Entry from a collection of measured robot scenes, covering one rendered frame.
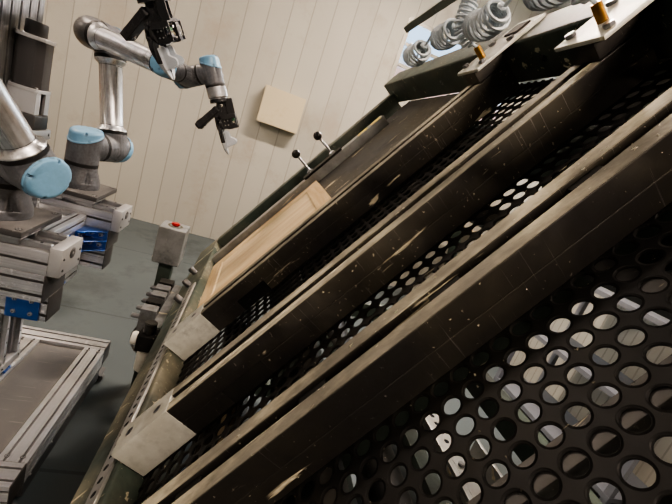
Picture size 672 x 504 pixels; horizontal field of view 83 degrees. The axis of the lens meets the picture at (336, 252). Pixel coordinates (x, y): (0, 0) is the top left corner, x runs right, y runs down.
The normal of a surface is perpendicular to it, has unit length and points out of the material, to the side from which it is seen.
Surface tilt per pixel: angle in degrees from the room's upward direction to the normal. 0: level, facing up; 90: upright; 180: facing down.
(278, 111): 90
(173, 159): 90
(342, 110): 90
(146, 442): 90
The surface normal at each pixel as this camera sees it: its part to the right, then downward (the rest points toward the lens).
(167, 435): 0.17, 0.32
